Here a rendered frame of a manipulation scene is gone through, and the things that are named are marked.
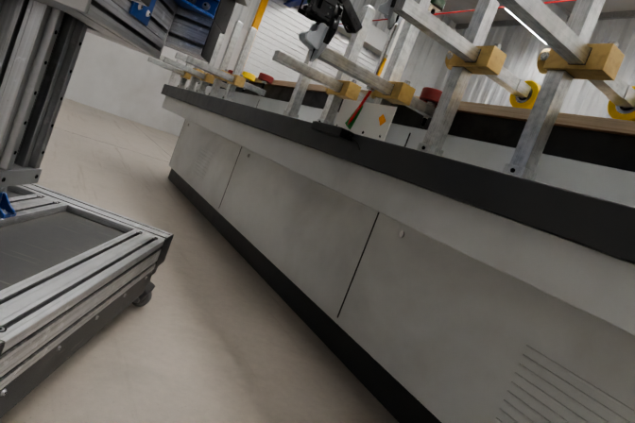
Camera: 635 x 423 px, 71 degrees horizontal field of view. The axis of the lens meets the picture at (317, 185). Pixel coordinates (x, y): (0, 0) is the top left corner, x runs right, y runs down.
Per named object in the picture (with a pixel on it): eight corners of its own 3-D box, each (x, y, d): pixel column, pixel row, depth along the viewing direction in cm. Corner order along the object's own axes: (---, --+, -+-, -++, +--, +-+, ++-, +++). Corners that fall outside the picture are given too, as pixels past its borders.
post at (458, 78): (416, 184, 107) (492, -8, 104) (406, 180, 110) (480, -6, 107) (426, 188, 109) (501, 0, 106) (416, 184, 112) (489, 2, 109)
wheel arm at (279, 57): (275, 62, 130) (280, 48, 130) (270, 62, 133) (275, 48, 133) (381, 115, 154) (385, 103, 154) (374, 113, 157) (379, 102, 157)
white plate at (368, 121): (382, 141, 120) (396, 106, 119) (332, 127, 142) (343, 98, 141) (384, 142, 120) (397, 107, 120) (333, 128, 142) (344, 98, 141)
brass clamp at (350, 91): (343, 94, 141) (349, 79, 141) (321, 92, 152) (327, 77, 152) (357, 102, 144) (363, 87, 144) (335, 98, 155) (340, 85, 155)
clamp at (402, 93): (397, 99, 120) (403, 81, 120) (367, 95, 131) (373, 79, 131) (410, 107, 123) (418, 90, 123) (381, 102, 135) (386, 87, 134)
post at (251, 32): (219, 113, 232) (251, 25, 229) (217, 112, 235) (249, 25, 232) (226, 116, 234) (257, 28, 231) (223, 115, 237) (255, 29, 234)
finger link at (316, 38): (295, 53, 108) (309, 16, 107) (315, 63, 111) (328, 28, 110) (300, 53, 105) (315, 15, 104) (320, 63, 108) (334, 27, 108)
